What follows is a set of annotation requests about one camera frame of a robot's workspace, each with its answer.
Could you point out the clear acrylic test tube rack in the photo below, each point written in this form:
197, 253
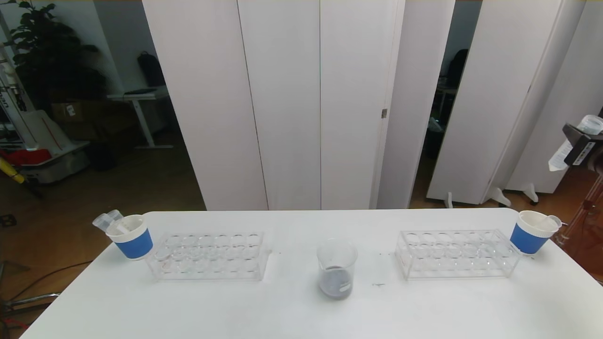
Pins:
452, 266
212, 268

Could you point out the black office chair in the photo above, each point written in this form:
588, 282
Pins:
456, 68

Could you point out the blue liquid test tube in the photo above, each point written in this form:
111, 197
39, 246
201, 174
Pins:
101, 221

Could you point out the grey metal floor stand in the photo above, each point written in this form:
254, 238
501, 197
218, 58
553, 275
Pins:
37, 299

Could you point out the clear glass beaker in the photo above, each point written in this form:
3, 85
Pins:
335, 287

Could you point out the white standing desk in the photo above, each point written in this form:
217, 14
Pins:
134, 96

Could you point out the clear tube frame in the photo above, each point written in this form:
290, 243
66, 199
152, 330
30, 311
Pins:
586, 205

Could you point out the red liquid test tube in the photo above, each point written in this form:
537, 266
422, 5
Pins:
115, 214

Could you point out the black backpack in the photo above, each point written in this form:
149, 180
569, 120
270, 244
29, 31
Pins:
150, 70

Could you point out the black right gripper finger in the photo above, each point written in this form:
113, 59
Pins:
584, 148

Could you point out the brown cardboard box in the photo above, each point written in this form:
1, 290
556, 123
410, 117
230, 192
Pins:
70, 113

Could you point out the dark green potted plant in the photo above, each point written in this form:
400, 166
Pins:
52, 61

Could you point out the clear plastic test tube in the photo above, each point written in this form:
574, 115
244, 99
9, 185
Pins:
555, 220

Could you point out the yellow liquid test tube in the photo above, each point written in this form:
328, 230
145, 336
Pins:
560, 157

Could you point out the blue white paper cup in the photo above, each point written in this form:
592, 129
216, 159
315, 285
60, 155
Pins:
134, 244
527, 241

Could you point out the white folding partition screen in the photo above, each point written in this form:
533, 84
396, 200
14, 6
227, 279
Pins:
282, 94
494, 70

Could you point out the black floor power strip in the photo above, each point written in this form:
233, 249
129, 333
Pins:
8, 221

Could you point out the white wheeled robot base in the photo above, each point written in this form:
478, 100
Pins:
56, 165

